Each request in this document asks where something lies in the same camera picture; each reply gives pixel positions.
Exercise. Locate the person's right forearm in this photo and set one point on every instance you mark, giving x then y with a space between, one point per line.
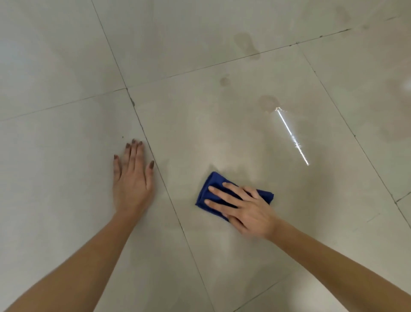
337 270

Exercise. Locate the person's right hand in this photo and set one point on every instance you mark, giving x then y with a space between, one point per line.
253 215

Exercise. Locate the beige tiled floor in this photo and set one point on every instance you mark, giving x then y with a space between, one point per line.
64 64

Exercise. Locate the person's left hand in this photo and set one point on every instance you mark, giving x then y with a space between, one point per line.
131 189

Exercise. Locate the blue cloth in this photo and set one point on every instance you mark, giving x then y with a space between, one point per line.
213 181

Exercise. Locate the person's left forearm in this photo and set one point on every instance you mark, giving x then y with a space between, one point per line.
80 263

